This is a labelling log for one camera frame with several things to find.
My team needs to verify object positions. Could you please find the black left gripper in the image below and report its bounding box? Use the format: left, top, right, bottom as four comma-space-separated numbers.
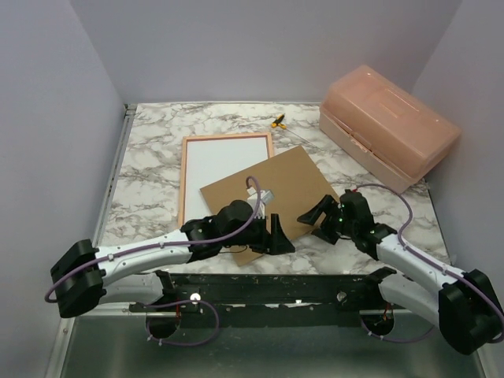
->
222, 213, 295, 256

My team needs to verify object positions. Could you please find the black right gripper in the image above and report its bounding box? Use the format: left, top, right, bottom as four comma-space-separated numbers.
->
298, 195, 357, 245

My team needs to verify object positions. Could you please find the brown frame backing board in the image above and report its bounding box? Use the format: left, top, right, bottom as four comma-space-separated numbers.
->
199, 144, 340, 268

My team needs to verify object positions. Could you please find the landscape photo print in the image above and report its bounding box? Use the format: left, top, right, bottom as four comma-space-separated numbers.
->
183, 137, 271, 221

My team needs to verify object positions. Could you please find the pink wooden picture frame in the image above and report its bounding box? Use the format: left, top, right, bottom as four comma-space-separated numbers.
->
176, 132, 276, 228

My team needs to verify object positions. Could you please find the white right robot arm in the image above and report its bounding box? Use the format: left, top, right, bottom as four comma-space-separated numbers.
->
297, 190, 503, 355

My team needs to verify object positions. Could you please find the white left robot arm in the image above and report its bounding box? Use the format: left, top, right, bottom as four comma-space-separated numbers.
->
44, 200, 295, 318

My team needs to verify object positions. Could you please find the pink translucent plastic box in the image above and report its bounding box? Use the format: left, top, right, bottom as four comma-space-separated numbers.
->
319, 65, 461, 193

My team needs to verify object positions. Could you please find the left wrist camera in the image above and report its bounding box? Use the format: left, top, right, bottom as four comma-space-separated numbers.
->
246, 187, 274, 218

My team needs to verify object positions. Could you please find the yellow black T-handle hex key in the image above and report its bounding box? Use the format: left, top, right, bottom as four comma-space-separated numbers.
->
270, 113, 309, 143

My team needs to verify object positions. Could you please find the aluminium extrusion frame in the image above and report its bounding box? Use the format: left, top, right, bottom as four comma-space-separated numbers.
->
43, 102, 150, 378

